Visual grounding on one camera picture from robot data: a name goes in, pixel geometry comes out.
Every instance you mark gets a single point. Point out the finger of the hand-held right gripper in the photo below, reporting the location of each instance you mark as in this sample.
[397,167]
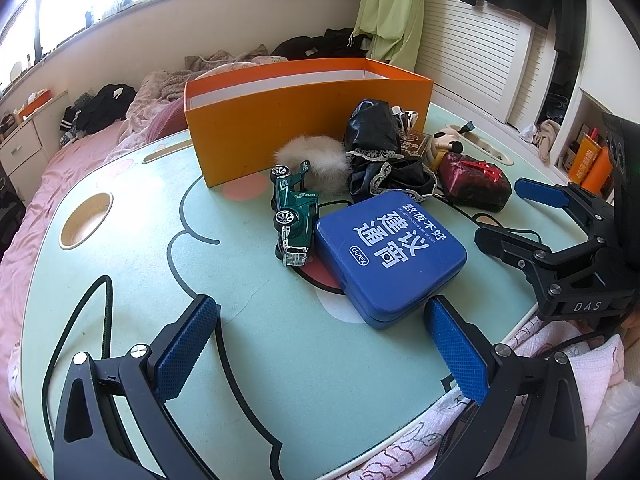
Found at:
[540,190]
[505,245]

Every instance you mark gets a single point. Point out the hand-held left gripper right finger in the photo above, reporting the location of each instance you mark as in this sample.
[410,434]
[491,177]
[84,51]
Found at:
[455,350]

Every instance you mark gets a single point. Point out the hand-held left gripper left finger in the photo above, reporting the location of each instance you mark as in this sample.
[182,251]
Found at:
[185,345]

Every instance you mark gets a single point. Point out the dark red gift box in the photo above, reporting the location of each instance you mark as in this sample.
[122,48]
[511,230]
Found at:
[470,180]

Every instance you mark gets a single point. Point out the blue tin box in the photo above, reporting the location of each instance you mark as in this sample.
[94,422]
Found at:
[390,260]

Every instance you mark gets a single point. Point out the shiny silver object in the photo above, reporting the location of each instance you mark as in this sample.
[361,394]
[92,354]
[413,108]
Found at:
[406,119]

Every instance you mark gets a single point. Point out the green toy car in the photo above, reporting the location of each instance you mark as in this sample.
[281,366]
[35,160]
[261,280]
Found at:
[295,210]

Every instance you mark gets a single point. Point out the black lace-trimmed garment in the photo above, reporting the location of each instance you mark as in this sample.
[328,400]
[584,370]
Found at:
[372,125]

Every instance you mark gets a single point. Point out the white fluffy pompom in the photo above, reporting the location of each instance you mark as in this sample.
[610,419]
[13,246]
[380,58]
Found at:
[320,160]

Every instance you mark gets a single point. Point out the orange cardboard box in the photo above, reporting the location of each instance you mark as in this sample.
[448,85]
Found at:
[260,130]

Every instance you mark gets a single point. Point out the green strawberry print desktop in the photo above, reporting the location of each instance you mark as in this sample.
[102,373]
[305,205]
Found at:
[150,260]

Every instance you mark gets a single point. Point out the beige cloth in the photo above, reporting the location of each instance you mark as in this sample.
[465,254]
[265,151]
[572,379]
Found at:
[547,132]

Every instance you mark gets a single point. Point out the small black brush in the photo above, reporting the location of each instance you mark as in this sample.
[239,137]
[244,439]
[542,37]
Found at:
[466,127]

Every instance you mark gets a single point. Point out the pink cartoon print quilt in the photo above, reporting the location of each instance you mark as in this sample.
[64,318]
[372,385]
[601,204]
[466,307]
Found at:
[400,450]

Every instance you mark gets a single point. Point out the brown patterned box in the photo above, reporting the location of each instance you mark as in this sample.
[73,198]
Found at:
[417,145]

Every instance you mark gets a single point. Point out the white louvred wardrobe door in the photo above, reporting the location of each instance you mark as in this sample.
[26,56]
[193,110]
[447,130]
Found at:
[470,60]

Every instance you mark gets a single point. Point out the pink bed sheet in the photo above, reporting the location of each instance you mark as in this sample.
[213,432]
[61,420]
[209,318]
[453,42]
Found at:
[40,200]

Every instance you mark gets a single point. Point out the dark pink pillow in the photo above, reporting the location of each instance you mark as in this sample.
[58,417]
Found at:
[167,117]

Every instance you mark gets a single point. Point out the light green hanging garment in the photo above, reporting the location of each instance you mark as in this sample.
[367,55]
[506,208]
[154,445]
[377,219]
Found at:
[395,10]

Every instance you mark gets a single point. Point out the white bedside cabinet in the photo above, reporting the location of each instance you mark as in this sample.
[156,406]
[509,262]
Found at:
[25,147]

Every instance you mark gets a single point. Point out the black clothes pile with stripes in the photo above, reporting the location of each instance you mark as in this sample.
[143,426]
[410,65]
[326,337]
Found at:
[107,100]

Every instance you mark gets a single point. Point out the crumpled pale pink blanket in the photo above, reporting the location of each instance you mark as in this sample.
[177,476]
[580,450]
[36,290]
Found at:
[165,82]

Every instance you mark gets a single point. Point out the black clothes pile with tags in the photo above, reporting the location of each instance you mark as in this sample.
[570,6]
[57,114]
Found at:
[310,47]

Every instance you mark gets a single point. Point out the orange tissue box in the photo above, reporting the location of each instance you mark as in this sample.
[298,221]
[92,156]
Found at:
[37,105]

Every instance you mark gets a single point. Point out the small white round object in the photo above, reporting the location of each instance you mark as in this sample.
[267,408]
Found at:
[17,69]

